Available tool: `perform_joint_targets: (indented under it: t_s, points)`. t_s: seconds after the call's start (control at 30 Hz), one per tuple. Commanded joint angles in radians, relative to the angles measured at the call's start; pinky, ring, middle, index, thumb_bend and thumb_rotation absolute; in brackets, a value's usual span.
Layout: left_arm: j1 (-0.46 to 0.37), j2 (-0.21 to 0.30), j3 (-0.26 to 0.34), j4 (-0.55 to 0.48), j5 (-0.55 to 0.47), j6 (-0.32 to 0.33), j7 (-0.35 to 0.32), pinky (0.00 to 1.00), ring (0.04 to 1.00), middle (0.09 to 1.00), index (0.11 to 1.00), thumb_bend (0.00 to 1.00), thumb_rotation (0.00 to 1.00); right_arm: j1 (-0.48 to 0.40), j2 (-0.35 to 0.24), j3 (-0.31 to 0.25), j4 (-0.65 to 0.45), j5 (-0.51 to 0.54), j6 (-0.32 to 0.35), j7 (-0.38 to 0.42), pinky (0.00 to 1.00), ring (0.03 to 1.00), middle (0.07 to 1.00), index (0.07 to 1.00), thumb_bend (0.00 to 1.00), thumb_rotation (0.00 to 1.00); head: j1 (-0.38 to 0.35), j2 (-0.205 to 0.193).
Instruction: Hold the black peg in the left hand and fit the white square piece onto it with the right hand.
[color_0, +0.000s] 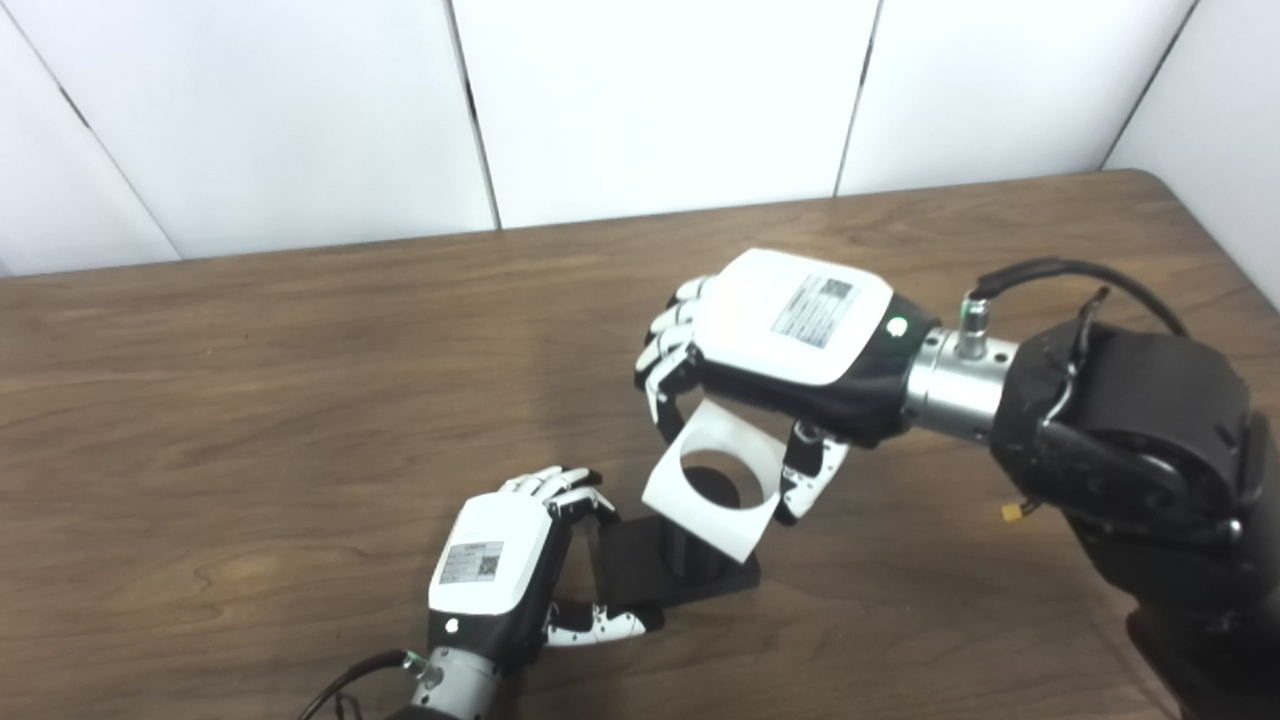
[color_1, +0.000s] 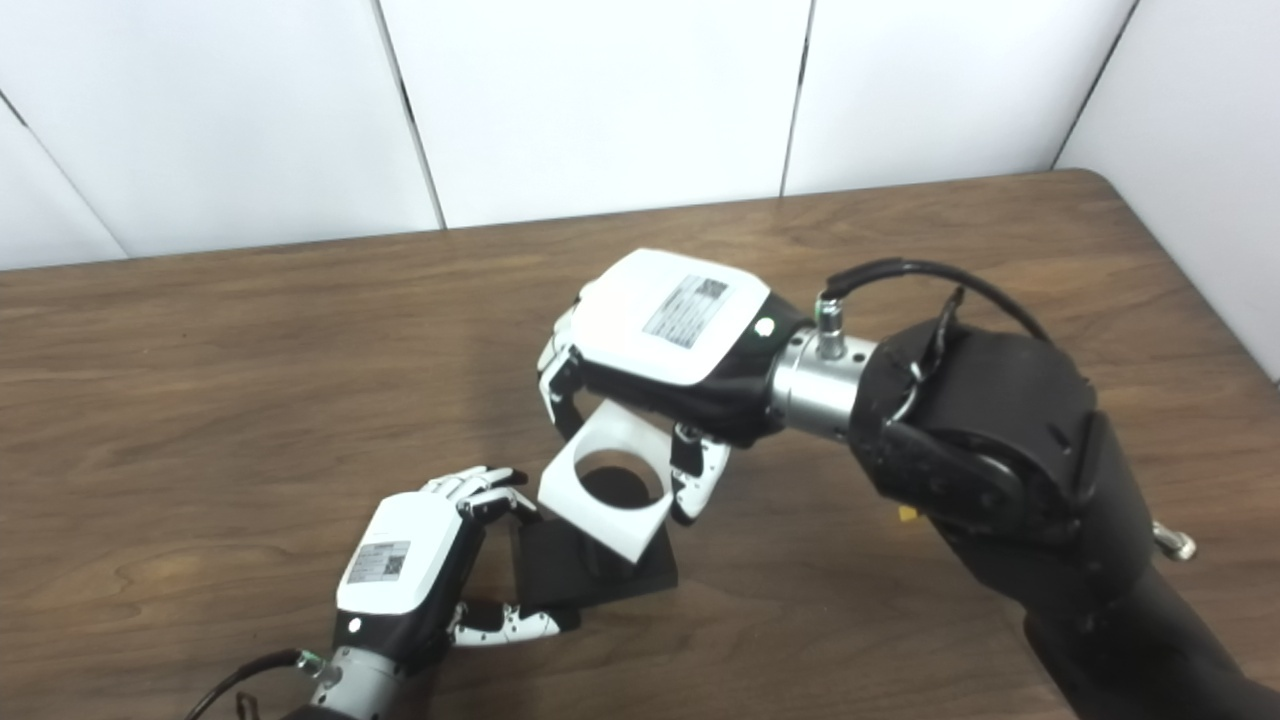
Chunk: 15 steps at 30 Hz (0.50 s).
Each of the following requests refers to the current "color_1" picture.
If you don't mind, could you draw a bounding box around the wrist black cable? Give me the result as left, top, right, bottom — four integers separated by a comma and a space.
815, 258, 1051, 346
183, 650, 321, 720

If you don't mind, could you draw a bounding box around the black peg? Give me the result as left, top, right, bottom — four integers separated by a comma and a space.
510, 465, 679, 609

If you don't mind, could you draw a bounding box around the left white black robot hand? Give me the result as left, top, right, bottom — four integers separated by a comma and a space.
335, 466, 581, 673

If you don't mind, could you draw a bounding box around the white square piece with hole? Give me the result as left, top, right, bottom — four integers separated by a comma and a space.
537, 400, 673, 563

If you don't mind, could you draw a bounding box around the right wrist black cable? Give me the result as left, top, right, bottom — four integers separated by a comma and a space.
815, 258, 1051, 346

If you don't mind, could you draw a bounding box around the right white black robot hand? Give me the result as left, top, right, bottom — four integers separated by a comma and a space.
537, 248, 811, 526

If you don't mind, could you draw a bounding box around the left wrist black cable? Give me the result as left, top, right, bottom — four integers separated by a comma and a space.
183, 650, 321, 720

